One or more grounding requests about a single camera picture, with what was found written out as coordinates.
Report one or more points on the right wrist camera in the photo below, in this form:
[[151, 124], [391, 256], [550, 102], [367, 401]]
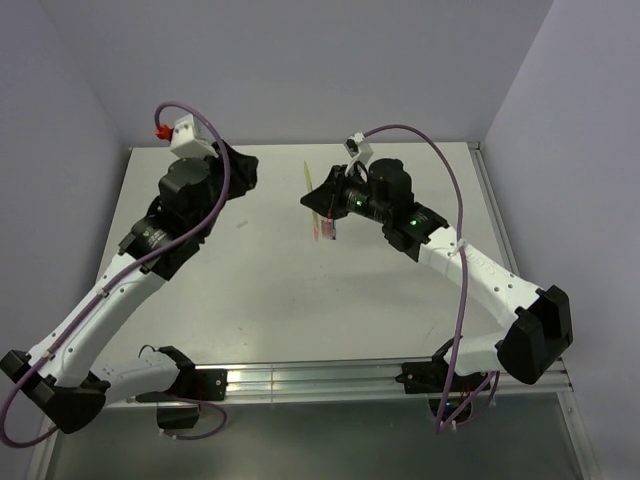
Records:
[[359, 150]]

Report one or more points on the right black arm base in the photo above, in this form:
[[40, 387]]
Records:
[[429, 376]]

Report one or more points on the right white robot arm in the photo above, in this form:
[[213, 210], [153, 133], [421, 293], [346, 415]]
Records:
[[536, 322]]

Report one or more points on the aluminium mounting rail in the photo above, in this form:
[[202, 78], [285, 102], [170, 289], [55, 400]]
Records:
[[310, 377]]

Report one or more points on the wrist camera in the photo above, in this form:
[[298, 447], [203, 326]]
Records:
[[186, 138], [359, 150]]

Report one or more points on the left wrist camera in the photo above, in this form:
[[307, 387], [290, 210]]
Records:
[[186, 138]]

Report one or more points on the red highlighter pen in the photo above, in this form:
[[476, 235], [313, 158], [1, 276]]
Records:
[[327, 229]]

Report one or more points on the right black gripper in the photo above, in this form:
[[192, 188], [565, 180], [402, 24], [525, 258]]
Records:
[[328, 196]]

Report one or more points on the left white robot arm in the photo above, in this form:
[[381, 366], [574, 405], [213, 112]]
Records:
[[175, 225]]

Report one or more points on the yellow highlighter pen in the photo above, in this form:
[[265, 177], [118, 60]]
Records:
[[309, 185]]

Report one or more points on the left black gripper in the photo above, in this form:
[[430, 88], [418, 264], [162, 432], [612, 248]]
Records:
[[242, 171]]

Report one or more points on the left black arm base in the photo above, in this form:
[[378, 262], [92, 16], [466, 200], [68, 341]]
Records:
[[196, 409]]

